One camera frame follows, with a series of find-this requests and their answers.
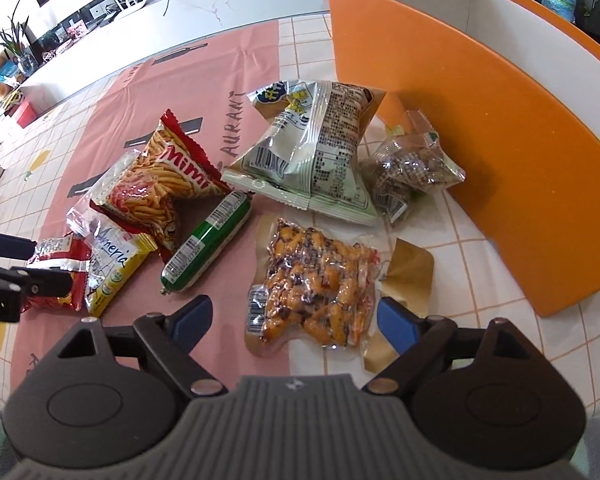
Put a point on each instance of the white marble television console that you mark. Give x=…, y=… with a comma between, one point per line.
x=230, y=0

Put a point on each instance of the small red snack packet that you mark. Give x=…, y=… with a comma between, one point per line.
x=55, y=252

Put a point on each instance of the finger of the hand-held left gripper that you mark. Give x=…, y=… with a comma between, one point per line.
x=50, y=282
x=10, y=245

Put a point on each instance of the green sausage stick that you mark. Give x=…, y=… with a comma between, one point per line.
x=205, y=240

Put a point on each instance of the yellow wafer packet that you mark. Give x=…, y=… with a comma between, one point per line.
x=115, y=260

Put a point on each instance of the small red storage box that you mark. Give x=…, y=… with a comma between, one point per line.
x=25, y=114

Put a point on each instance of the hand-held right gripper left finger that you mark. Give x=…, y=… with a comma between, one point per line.
x=195, y=317

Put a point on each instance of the orange cardboard box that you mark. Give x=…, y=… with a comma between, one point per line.
x=480, y=135

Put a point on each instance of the green plant in glass vase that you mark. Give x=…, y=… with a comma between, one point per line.
x=17, y=45

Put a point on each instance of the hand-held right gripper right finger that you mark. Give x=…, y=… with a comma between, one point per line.
x=395, y=322

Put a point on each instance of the pale green chip bag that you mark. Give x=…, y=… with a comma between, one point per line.
x=325, y=160

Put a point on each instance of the pink photo frame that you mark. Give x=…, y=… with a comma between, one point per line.
x=77, y=29

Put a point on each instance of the clear mixed nut packet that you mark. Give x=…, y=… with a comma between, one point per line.
x=405, y=170

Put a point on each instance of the red striped snack bag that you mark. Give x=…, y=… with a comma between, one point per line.
x=150, y=175

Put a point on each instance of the orange vacuum snack pack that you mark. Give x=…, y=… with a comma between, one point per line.
x=310, y=280

